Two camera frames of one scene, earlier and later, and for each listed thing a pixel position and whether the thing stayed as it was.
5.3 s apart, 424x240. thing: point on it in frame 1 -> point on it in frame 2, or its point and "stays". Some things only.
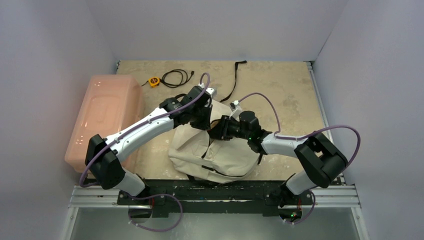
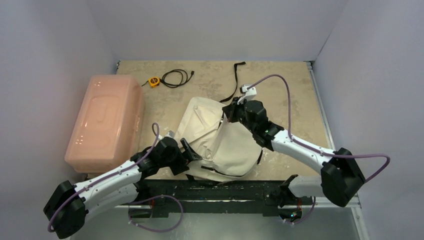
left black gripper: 205,125 -> 189,156
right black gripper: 224,127 -> 231,110
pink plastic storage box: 111,103 stays
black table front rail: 215,196 stays
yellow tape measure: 154,81 stays
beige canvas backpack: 200,155 stays
